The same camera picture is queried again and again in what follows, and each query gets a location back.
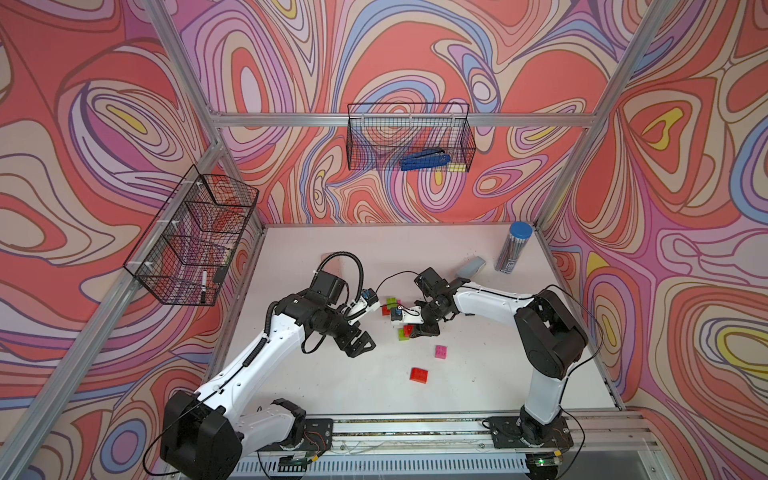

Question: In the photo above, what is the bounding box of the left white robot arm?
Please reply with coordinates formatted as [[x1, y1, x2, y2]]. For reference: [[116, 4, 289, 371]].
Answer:
[[152, 271, 380, 479]]

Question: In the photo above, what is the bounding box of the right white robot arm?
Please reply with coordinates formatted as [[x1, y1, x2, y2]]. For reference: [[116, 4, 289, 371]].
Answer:
[[411, 268, 589, 447]]

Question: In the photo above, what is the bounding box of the red lego brick front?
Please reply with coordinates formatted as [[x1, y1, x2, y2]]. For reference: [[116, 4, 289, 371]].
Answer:
[[409, 367, 429, 384]]

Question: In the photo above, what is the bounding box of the grey small case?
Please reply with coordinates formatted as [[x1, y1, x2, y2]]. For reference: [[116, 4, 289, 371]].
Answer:
[[456, 256, 486, 281]]

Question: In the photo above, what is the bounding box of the blue capped clear cylinder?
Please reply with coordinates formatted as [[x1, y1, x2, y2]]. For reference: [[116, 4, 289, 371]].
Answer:
[[495, 221, 534, 274]]

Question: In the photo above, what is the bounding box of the black marker in basket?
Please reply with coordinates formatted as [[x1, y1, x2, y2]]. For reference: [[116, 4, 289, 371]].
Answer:
[[200, 269, 208, 305]]

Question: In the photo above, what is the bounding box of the blue object in basket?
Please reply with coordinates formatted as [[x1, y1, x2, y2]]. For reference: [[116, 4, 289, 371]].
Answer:
[[399, 149, 451, 171]]

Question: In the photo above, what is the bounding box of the black wire basket left wall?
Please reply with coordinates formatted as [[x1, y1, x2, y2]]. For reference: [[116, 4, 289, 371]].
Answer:
[[123, 166, 259, 307]]

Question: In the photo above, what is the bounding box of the black wire basket wall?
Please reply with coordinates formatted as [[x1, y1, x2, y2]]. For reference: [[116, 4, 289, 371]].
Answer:
[[346, 100, 476, 173], [123, 166, 259, 307]]

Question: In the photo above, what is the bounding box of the black wire basket back wall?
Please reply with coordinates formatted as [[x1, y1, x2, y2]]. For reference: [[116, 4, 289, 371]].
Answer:
[[346, 100, 476, 173]]

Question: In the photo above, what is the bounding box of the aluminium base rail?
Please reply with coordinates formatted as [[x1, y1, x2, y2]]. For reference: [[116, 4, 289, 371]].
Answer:
[[149, 410, 673, 480]]

